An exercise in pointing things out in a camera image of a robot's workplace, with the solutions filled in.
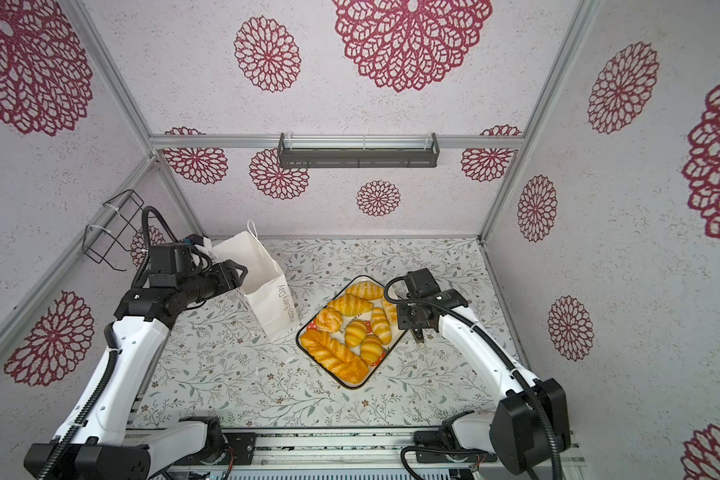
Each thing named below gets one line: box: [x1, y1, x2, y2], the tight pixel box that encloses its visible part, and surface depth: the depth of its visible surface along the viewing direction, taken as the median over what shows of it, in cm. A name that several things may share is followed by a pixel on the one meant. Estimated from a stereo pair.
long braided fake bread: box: [300, 329, 369, 384], surface depth 87 cm
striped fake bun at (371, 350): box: [360, 334, 384, 366], surface depth 89 cm
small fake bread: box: [382, 298, 398, 326], surface depth 97 cm
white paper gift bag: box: [210, 219, 300, 342], surface depth 84 cm
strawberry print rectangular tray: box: [296, 275, 408, 390], surface depth 92 cm
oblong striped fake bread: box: [372, 307, 392, 345], surface depth 95 cm
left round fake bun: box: [315, 307, 343, 332], surface depth 94 cm
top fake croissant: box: [345, 281, 385, 301], surface depth 102 cm
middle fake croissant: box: [328, 294, 373, 316], surface depth 98 cm
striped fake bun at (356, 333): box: [345, 320, 367, 348], surface depth 92 cm
